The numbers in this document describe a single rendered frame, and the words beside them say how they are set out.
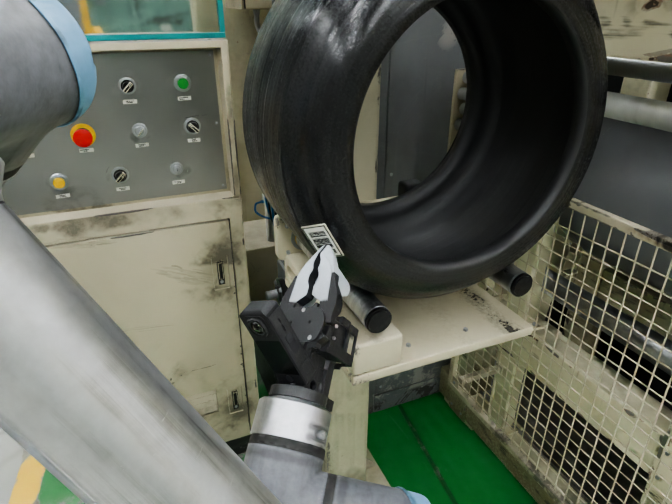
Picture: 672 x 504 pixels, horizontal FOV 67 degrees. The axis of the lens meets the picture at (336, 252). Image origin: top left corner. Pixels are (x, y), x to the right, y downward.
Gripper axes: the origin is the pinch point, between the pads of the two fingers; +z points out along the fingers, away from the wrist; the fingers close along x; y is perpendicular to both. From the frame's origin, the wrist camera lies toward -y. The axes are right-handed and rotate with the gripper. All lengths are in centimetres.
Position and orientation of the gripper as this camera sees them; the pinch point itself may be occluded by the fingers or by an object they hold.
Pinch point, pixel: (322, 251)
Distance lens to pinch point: 68.9
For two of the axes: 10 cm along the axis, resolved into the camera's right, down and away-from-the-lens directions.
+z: 2.0, -8.7, 4.5
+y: 5.3, 4.8, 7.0
